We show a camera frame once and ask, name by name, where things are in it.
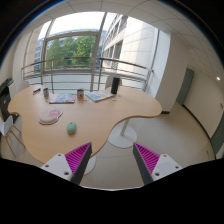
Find grey mug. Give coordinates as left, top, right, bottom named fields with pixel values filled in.
left=43, top=88, right=49, bottom=99

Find metal balcony railing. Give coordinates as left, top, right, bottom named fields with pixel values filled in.
left=21, top=57, right=153, bottom=93

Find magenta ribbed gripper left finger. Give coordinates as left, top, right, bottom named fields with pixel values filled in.
left=42, top=143, right=92, bottom=185

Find open blue book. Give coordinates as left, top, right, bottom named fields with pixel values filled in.
left=86, top=90, right=113, bottom=102

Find wooden curved table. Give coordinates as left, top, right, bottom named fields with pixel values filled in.
left=8, top=86, right=162, bottom=163

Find green door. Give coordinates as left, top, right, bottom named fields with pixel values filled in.
left=176, top=68, right=194, bottom=105

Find mint green computer mouse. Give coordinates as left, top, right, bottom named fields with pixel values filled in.
left=67, top=122, right=76, bottom=135

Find black speaker box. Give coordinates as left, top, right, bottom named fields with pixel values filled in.
left=111, top=77, right=120, bottom=94

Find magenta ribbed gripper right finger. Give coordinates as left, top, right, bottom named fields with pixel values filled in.
left=133, top=143, right=182, bottom=185

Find white chair wooden legs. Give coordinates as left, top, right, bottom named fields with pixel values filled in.
left=0, top=114, right=26, bottom=158

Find red patterned can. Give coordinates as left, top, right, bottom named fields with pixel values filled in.
left=77, top=89, right=84, bottom=99

